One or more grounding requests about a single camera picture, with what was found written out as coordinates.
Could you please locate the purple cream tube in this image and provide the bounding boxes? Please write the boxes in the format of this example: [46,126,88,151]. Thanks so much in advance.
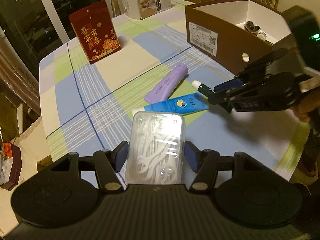
[144,63,188,104]

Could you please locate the blue cream tube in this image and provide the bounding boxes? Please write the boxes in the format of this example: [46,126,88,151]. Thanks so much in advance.
[132,93,209,115]

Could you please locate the dark green lip gel tube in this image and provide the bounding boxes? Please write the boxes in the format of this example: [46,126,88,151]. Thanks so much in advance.
[192,80,215,97]

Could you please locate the brown curtain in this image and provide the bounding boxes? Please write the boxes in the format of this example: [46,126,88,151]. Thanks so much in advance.
[1,35,41,140]

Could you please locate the dark scrunchie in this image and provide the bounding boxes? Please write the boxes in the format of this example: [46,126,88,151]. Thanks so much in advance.
[244,21,261,34]

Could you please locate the dark wooden tray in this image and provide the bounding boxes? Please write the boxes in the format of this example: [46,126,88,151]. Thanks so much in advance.
[1,142,22,191]

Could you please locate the red gift box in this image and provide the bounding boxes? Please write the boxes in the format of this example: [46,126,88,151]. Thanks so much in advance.
[69,0,121,64]

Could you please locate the checkered tablecloth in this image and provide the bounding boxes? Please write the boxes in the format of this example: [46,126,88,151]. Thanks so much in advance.
[38,0,311,188]

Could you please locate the brown cardboard storage box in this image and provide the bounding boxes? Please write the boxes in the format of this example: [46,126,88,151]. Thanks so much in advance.
[185,0,291,74]

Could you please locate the person right hand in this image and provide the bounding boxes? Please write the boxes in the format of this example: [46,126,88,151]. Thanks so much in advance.
[290,87,320,122]

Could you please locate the clear floss pick box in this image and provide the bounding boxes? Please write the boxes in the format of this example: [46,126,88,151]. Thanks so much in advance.
[125,111,185,185]

